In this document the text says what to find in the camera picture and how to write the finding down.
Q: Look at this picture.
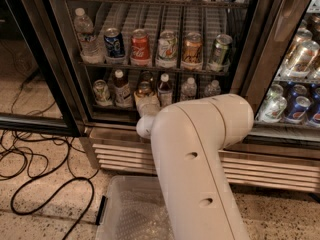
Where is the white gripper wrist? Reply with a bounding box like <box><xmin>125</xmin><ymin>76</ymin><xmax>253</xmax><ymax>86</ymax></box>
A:
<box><xmin>134</xmin><ymin>94</ymin><xmax>160</xmax><ymax>117</ymax></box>

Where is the orange soda can front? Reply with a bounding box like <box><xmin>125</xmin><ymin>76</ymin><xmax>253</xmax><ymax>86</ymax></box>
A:
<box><xmin>136</xmin><ymin>81</ymin><xmax>153</xmax><ymax>97</ymax></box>

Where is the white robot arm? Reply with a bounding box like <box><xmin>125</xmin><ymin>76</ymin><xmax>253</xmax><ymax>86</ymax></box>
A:
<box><xmin>136</xmin><ymin>94</ymin><xmax>254</xmax><ymax>240</ymax></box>

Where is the orange soda can behind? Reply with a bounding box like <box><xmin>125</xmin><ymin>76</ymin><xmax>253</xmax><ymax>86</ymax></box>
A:
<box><xmin>140</xmin><ymin>70</ymin><xmax>154</xmax><ymax>84</ymax></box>

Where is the clear water bottle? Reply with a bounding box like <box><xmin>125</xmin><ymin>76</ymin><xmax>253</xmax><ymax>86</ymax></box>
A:
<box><xmin>204</xmin><ymin>80</ymin><xmax>221</xmax><ymax>97</ymax></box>
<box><xmin>180</xmin><ymin>77</ymin><xmax>197</xmax><ymax>101</ymax></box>

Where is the green white can bottom shelf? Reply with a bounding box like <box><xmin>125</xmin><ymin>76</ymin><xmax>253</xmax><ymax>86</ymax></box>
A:
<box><xmin>93</xmin><ymin>79</ymin><xmax>112</xmax><ymax>107</ymax></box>

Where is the red coca cola can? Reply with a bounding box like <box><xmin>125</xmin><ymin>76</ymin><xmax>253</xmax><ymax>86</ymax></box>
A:
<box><xmin>130</xmin><ymin>29</ymin><xmax>150</xmax><ymax>66</ymax></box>

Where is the stainless steel fridge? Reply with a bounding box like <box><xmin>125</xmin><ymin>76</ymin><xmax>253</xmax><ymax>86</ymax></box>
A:
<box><xmin>14</xmin><ymin>0</ymin><xmax>320</xmax><ymax>194</ymax></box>

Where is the white green soda can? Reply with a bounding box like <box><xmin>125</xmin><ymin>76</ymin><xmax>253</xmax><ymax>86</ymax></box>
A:
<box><xmin>156</xmin><ymin>30</ymin><xmax>177</xmax><ymax>68</ymax></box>

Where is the orange brown soda can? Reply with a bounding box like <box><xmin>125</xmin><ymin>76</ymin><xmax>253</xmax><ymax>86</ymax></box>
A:
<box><xmin>181</xmin><ymin>32</ymin><xmax>203</xmax><ymax>70</ymax></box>

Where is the blue pepsi can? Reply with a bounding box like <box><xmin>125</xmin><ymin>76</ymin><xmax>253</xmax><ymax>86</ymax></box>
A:
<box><xmin>104</xmin><ymin>27</ymin><xmax>125</xmax><ymax>64</ymax></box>

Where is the clear water bottle middle shelf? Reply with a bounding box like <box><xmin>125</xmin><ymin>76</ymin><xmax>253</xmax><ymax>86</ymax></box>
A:
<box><xmin>74</xmin><ymin>8</ymin><xmax>103</xmax><ymax>64</ymax></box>

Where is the open glass fridge door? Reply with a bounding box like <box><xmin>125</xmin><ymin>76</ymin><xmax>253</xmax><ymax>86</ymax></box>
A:
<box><xmin>0</xmin><ymin>0</ymin><xmax>84</xmax><ymax>137</ymax></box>

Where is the white green can right fridge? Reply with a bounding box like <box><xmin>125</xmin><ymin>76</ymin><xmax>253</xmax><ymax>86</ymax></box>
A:
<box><xmin>258</xmin><ymin>84</ymin><xmax>287</xmax><ymax>123</ymax></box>

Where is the closed right fridge door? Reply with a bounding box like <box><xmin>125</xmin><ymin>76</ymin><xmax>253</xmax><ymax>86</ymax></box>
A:
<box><xmin>227</xmin><ymin>0</ymin><xmax>320</xmax><ymax>159</ymax></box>

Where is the blue pepsi can right fridge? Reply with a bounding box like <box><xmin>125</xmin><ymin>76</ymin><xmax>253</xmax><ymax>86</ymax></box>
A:
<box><xmin>284</xmin><ymin>96</ymin><xmax>311</xmax><ymax>123</ymax></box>

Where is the silver can right fridge upper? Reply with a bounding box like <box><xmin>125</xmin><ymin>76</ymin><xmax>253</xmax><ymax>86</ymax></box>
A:
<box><xmin>283</xmin><ymin>40</ymin><xmax>320</xmax><ymax>78</ymax></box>

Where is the dark tea bottle purple label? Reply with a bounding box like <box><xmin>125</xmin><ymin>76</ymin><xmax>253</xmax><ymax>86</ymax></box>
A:
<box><xmin>157</xmin><ymin>73</ymin><xmax>173</xmax><ymax>107</ymax></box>

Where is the brown tea bottle left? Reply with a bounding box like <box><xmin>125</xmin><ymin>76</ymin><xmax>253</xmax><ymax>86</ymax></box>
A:
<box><xmin>113</xmin><ymin>69</ymin><xmax>133</xmax><ymax>108</ymax></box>

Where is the clear water bottle bottom right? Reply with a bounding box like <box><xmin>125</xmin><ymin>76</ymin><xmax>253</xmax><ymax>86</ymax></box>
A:
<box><xmin>204</xmin><ymin>80</ymin><xmax>221</xmax><ymax>97</ymax></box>

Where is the clear plastic bin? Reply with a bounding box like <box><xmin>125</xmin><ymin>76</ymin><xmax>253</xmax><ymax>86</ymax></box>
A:
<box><xmin>95</xmin><ymin>176</ymin><xmax>162</xmax><ymax>240</ymax></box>

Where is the bubble wrap sheet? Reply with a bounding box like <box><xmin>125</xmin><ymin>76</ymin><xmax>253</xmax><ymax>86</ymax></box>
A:
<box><xmin>115</xmin><ymin>191</ymin><xmax>174</xmax><ymax>240</ymax></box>

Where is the black cable on floor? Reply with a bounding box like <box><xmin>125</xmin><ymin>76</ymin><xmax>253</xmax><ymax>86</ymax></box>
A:
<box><xmin>0</xmin><ymin>43</ymin><xmax>100</xmax><ymax>240</ymax></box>

